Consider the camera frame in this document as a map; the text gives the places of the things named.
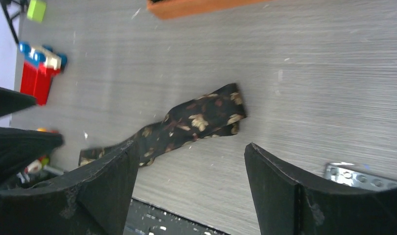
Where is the black gold floral tie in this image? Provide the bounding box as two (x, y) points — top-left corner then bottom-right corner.
(78, 83), (248, 168)

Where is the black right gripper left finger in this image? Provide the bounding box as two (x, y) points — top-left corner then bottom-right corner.
(0, 141), (139, 235)

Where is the green toy block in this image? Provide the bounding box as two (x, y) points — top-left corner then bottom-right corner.
(26, 0), (47, 23)

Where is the orange wooden divided tray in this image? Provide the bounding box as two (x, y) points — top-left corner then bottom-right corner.
(147, 0), (262, 20)

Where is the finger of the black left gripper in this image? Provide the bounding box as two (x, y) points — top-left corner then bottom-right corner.
(0, 87), (37, 117)
(0, 127), (64, 186)

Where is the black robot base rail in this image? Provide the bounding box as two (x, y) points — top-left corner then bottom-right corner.
(123, 198), (227, 235)

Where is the red white toy block truck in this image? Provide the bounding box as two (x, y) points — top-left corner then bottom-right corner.
(18, 41), (68, 106)

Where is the small red toy car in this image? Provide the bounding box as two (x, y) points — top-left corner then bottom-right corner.
(16, 128), (64, 186)

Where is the grey studded baseplate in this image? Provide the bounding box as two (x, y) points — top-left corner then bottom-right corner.
(323, 162), (397, 191)

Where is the black microphone tripod stand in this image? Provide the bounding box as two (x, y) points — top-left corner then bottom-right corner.
(0, 0), (29, 45)

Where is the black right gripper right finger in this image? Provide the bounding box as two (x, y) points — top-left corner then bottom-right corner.
(244, 143), (397, 235)

